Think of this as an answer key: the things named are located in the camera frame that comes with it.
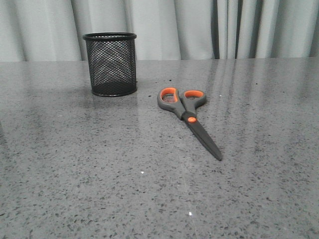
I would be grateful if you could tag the grey orange handled scissors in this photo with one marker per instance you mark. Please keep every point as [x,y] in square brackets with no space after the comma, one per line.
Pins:
[184,107]

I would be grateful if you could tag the black mesh pen cup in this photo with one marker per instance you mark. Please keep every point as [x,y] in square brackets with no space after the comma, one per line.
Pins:
[112,63]

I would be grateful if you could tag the grey pleated curtain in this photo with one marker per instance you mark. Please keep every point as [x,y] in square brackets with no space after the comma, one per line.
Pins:
[52,30]

